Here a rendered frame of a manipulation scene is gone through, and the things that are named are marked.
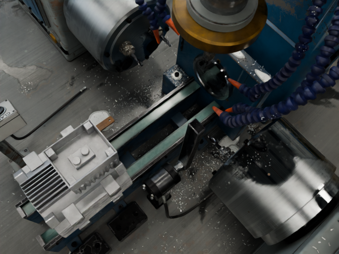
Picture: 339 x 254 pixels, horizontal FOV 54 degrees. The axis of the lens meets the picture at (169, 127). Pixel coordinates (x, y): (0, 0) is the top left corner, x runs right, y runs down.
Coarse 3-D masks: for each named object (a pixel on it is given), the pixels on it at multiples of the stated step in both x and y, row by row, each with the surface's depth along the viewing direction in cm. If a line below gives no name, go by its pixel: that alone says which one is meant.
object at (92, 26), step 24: (72, 0) 87; (96, 0) 84; (120, 0) 83; (144, 0) 84; (72, 24) 91; (96, 24) 84; (120, 24) 82; (144, 24) 89; (96, 48) 87; (120, 48) 89; (144, 48) 99; (120, 72) 99
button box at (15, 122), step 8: (0, 104) 82; (8, 104) 81; (8, 112) 79; (16, 112) 79; (0, 120) 78; (8, 120) 79; (16, 120) 80; (24, 120) 82; (0, 128) 78; (8, 128) 80; (16, 128) 81; (0, 136) 80; (8, 136) 81
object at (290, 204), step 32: (256, 128) 81; (288, 128) 74; (224, 160) 78; (256, 160) 70; (288, 160) 69; (320, 160) 71; (224, 192) 75; (256, 192) 70; (288, 192) 67; (320, 192) 68; (256, 224) 72; (288, 224) 68
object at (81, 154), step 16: (80, 128) 72; (96, 128) 71; (64, 144) 72; (80, 144) 73; (96, 144) 73; (48, 160) 68; (64, 160) 71; (80, 160) 70; (96, 160) 72; (112, 160) 72; (64, 176) 70; (80, 176) 70; (96, 176) 72; (80, 192) 72
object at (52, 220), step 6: (120, 162) 75; (114, 168) 74; (120, 168) 74; (18, 174) 72; (24, 174) 72; (120, 174) 75; (18, 180) 72; (24, 180) 73; (48, 216) 70; (54, 216) 69; (48, 222) 69; (54, 222) 69; (60, 222) 70
